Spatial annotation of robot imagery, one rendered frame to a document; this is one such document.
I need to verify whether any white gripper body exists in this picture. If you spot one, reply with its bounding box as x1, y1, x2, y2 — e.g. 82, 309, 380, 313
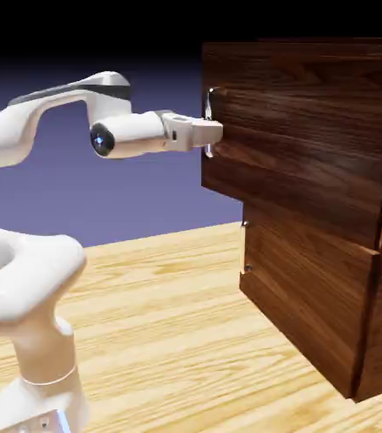
190, 118, 225, 149

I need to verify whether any curved silver door handle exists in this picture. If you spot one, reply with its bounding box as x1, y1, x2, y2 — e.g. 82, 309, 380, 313
204, 86, 220, 159

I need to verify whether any large dark wood cabinet door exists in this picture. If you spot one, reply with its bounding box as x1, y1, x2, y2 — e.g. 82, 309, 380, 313
201, 42, 382, 251

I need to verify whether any small dark wood cabinet door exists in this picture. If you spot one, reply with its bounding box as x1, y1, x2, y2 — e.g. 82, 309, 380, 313
238, 199, 381, 399

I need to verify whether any straight silver door handle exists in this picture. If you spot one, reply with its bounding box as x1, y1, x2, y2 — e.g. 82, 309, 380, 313
240, 220, 254, 276

